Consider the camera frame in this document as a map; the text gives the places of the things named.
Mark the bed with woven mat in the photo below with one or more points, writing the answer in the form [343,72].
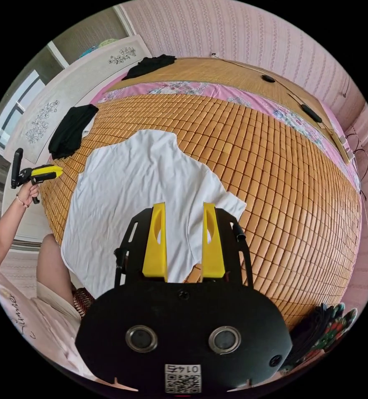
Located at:
[280,187]

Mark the person's left forearm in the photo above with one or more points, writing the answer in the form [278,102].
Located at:
[7,224]

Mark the white short sleeve shirt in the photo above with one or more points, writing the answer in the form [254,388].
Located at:
[124,187]

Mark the black garment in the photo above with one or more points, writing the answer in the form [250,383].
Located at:
[71,131]
[149,66]

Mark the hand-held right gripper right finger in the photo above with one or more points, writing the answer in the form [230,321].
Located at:
[212,252]

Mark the red striped cloth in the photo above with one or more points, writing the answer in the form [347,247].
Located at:
[82,299]

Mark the person's left hand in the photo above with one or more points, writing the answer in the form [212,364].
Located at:
[28,194]

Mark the pile of clothes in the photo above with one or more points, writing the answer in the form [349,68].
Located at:
[325,333]

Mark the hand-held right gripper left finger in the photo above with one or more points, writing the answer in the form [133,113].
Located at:
[155,249]

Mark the window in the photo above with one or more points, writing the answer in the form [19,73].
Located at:
[17,104]

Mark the person's body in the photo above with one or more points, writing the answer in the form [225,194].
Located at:
[40,318]

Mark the white headboard with flower print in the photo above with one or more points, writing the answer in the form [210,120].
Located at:
[56,103]

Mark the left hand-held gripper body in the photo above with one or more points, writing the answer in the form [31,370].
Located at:
[36,180]

